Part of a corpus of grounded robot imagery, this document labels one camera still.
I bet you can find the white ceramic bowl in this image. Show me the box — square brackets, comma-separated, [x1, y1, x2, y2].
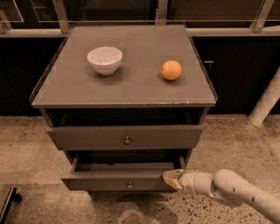
[87, 46, 123, 75]

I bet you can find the metal window rail frame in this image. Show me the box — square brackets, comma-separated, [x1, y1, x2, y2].
[0, 0, 280, 37]

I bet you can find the white diagonal post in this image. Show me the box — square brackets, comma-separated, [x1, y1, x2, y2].
[248, 67, 280, 126]

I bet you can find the grey drawer cabinet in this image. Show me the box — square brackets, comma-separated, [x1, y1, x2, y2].
[29, 24, 219, 193]

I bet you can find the orange fruit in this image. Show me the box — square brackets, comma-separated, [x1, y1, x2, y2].
[161, 60, 182, 81]

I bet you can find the dark cart with wheel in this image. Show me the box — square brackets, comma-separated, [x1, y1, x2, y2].
[0, 187, 22, 224]

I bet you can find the grey drawer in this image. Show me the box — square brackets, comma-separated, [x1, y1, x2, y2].
[61, 151, 186, 193]
[47, 125, 203, 151]

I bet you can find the round floor drain cover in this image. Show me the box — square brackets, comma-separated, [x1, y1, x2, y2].
[122, 213, 144, 224]

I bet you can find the grey top drawer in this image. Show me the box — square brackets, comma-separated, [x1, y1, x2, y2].
[47, 125, 203, 151]

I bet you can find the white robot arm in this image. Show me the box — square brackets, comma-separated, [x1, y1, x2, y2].
[162, 169, 280, 224]

